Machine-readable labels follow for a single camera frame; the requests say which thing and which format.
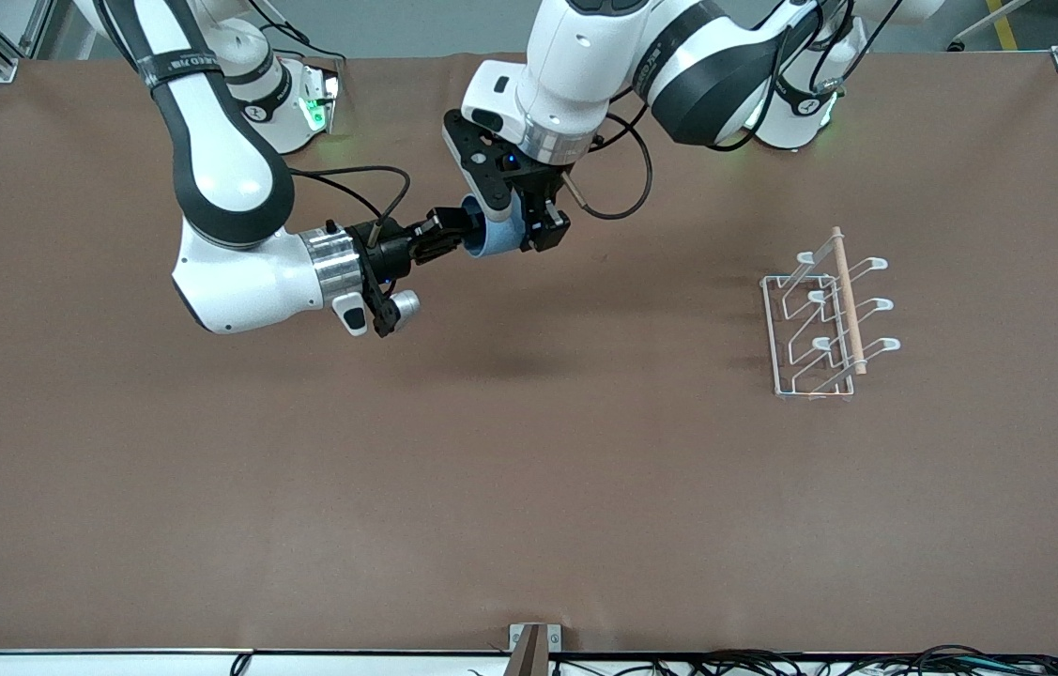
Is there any white stand leg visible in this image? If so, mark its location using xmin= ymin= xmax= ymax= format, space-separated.
xmin=949 ymin=0 xmax=1029 ymax=53

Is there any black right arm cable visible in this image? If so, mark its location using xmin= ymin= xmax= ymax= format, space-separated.
xmin=289 ymin=164 xmax=413 ymax=248

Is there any grey metal table bracket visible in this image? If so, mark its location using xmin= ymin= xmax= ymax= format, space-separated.
xmin=508 ymin=622 xmax=563 ymax=676

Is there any brown table cover sheet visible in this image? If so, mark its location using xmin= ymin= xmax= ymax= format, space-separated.
xmin=0 ymin=52 xmax=1058 ymax=655

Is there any white table edge strip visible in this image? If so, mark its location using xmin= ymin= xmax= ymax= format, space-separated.
xmin=0 ymin=649 xmax=511 ymax=676

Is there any blue cup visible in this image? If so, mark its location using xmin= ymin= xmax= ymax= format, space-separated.
xmin=459 ymin=192 xmax=528 ymax=260

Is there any white wire cup holder rack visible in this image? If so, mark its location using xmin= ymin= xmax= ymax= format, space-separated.
xmin=759 ymin=225 xmax=902 ymax=403

